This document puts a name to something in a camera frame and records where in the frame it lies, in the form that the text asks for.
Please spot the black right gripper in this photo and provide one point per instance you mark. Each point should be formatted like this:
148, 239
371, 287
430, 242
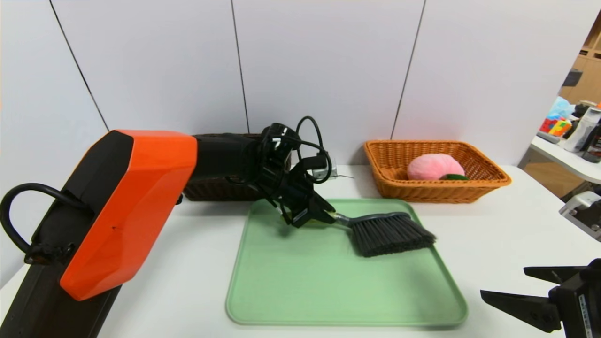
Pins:
581, 305

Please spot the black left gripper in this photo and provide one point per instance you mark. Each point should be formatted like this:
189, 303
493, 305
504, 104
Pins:
300, 210

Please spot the pink plush peach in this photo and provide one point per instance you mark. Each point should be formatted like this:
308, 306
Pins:
432, 166

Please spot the orange and black left arm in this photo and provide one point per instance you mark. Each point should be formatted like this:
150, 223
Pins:
131, 188

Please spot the dark brown wicker basket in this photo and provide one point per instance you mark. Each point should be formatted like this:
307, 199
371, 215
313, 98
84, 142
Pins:
220, 190

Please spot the orange wicker basket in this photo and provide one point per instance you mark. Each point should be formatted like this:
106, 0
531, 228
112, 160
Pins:
483, 183

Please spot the light green plastic tray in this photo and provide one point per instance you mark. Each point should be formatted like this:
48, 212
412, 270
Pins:
328, 291

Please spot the white side table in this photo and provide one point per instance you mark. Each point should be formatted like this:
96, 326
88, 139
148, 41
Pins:
563, 159

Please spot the grey remote control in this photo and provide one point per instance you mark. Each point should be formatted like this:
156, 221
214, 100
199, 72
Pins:
547, 137

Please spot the dark bottle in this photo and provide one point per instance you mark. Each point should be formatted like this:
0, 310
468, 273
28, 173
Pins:
595, 145

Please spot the colourful toy cube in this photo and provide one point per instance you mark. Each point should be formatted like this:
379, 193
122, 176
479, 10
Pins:
555, 126

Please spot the white plastic bottle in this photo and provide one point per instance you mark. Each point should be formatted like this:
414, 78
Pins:
582, 129

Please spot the blue plastic bag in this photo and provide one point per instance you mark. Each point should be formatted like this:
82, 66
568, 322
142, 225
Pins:
561, 108

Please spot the black round container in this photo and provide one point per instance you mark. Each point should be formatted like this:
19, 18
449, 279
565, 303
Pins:
582, 109

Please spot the wooden cabinet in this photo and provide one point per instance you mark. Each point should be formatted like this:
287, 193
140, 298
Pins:
589, 70

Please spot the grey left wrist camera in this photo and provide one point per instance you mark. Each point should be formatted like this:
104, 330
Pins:
324, 170

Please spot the dark wall box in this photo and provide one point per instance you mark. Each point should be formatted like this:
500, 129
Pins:
572, 78

